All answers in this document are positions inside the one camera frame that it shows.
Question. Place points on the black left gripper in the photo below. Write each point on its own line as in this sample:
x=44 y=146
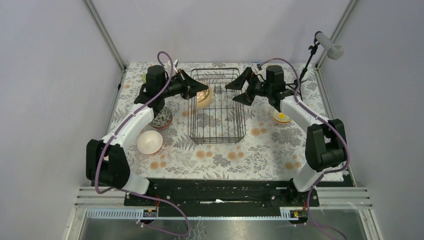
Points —
x=194 y=86

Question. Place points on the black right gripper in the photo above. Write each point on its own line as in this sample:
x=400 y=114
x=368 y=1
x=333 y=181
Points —
x=247 y=98

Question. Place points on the beige bowl with leaf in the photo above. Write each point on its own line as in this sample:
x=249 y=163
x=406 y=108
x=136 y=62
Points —
x=204 y=98

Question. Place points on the pink patterned bowl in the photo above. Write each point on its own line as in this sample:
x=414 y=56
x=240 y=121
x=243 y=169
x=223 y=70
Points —
x=163 y=119

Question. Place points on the yellow dotted white bowl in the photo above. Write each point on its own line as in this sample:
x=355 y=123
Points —
x=279 y=116

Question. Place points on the orange glossy bowl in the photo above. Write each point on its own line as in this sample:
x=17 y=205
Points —
x=149 y=142

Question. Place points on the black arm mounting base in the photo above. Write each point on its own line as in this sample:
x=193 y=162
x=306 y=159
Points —
x=218 y=198

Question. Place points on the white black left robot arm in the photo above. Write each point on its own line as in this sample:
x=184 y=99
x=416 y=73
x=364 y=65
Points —
x=106 y=160

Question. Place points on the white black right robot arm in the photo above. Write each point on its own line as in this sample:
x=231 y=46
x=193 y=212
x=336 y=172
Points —
x=325 y=145

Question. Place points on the floral patterned table mat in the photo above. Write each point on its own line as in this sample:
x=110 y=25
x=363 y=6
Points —
x=269 y=150

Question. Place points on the silver microphone on black stand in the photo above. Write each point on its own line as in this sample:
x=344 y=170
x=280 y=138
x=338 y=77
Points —
x=333 y=50

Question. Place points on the black wire dish rack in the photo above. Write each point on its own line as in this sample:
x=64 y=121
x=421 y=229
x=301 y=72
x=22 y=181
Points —
x=223 y=121

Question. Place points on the aluminium frame rail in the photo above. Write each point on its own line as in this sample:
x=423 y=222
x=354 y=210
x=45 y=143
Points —
x=93 y=12

